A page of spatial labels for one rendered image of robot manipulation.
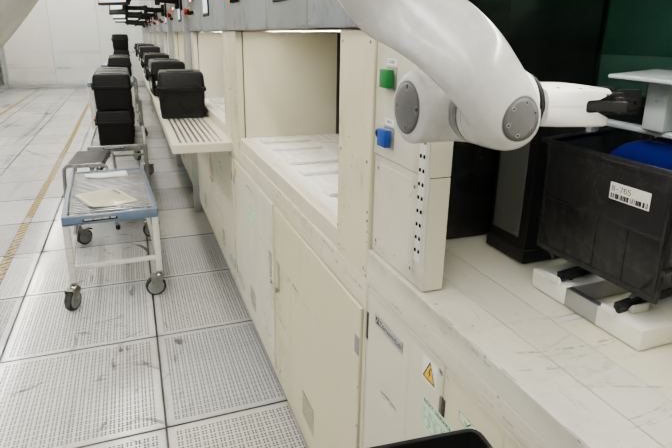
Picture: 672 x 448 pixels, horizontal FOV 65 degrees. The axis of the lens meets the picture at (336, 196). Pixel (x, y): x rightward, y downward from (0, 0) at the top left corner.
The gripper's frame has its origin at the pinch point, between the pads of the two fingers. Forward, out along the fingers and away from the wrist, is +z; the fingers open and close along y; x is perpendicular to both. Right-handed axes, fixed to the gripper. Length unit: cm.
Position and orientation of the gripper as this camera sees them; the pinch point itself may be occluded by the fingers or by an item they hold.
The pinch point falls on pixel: (613, 99)
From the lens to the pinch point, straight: 82.6
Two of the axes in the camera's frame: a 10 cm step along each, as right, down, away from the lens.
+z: 9.4, -0.9, 3.4
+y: 3.5, 2.7, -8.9
